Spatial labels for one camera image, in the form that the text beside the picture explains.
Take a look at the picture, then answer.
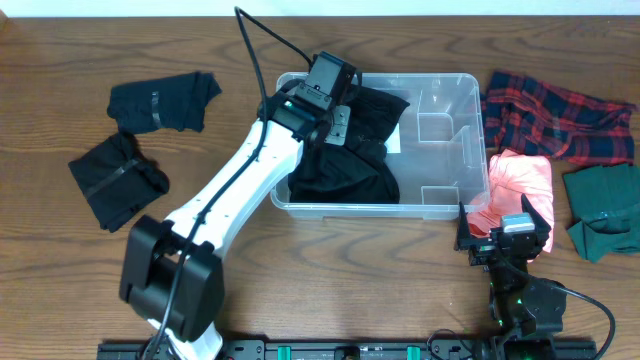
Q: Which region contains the black garment with stripe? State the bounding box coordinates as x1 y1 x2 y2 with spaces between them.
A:
106 71 222 134

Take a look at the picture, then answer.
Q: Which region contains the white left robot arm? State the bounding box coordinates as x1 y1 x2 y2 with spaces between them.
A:
120 89 351 359

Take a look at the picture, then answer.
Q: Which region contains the black mounting rail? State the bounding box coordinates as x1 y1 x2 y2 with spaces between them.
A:
96 339 599 360

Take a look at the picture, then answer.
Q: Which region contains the clear plastic storage bin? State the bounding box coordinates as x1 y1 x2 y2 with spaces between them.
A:
270 73 489 220

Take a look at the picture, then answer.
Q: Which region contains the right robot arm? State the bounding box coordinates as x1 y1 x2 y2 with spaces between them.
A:
454 196 566 360

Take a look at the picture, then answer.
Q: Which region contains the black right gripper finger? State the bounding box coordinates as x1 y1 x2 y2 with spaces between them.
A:
454 202 471 251
521 194 551 240

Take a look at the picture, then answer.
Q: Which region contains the red plaid shirt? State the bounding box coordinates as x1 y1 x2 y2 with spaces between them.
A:
481 71 637 166

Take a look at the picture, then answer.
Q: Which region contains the pink garment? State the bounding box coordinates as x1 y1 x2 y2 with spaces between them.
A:
467 149 554 253

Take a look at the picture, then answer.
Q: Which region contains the dark green garment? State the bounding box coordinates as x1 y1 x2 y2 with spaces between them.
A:
564 164 639 263

